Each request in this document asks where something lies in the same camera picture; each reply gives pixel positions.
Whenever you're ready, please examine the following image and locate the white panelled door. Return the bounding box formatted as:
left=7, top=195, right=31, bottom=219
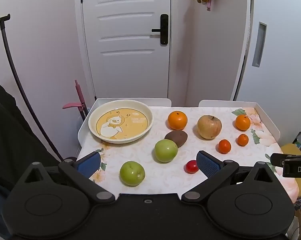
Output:
left=81, top=0, right=171, bottom=99

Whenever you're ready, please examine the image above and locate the brown kiwi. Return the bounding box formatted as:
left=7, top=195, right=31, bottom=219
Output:
left=164, top=130, right=188, bottom=148

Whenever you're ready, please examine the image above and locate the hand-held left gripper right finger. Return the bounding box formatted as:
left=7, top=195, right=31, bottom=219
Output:
left=182, top=150, right=286, bottom=205

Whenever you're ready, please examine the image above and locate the red cherry tomato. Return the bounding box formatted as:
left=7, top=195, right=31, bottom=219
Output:
left=185, top=160, right=199, bottom=174

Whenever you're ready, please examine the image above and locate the yellow stool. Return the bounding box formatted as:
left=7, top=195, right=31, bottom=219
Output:
left=280, top=143, right=301, bottom=197

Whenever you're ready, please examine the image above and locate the medium orange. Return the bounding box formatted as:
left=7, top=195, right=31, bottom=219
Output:
left=235, top=114, right=251, bottom=131

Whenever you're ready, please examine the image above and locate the black door lock handle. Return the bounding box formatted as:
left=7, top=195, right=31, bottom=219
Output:
left=152, top=14, right=169, bottom=46

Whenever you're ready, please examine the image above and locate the cream plate with cartoon print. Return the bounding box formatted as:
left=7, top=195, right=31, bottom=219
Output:
left=88, top=100, right=154, bottom=144

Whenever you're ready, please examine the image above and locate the green apple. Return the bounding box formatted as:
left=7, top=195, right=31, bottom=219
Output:
left=155, top=139, right=178, bottom=163
left=119, top=161, right=145, bottom=187

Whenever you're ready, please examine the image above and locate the small orange tangerine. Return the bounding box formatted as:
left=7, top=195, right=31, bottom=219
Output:
left=237, top=134, right=249, bottom=147

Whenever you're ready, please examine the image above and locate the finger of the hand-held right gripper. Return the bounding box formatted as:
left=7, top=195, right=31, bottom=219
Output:
left=270, top=153, right=301, bottom=167

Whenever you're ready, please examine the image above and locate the white table with raised rim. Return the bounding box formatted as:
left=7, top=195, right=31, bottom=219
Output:
left=77, top=98, right=281, bottom=155

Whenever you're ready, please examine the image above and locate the white wardrobe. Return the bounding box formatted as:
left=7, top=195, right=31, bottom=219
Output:
left=230, top=0, right=301, bottom=146

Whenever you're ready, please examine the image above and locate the black stand pole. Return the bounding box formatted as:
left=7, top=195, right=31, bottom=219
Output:
left=0, top=14, right=66, bottom=162

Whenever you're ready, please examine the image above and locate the large orange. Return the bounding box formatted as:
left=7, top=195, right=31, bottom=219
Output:
left=168, top=111, right=188, bottom=130

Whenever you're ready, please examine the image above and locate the small orange-red tomato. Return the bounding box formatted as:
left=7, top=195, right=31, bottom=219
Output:
left=218, top=139, right=231, bottom=154

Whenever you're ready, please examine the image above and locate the yellow-red apple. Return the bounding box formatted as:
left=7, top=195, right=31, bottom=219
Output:
left=197, top=115, right=222, bottom=140

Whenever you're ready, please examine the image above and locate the dark clothing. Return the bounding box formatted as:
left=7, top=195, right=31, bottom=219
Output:
left=0, top=76, right=64, bottom=205

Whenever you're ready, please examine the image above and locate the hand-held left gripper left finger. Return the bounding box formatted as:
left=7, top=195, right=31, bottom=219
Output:
left=10, top=151, right=116, bottom=205

